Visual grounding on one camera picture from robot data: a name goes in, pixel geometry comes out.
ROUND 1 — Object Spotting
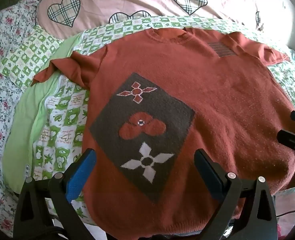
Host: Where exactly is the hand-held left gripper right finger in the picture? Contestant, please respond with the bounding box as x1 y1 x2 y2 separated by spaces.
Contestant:
194 149 278 240

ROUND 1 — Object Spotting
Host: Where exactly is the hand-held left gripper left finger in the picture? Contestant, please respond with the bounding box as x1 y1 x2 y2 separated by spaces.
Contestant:
13 149 105 240

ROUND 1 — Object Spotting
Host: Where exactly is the rust red knit sweater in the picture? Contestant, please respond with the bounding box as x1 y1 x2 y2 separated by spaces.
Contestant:
31 27 295 238

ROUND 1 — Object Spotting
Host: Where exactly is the green checkered quilt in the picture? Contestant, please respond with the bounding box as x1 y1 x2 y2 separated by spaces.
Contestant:
4 15 295 232

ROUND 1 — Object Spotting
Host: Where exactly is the floral bed sheet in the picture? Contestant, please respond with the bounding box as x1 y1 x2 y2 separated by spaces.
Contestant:
0 0 48 238

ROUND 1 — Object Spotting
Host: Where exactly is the green checkered pillow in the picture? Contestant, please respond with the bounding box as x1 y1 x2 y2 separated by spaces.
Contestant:
0 25 63 92

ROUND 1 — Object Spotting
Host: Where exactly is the black cable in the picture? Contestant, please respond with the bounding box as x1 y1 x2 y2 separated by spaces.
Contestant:
277 206 295 217

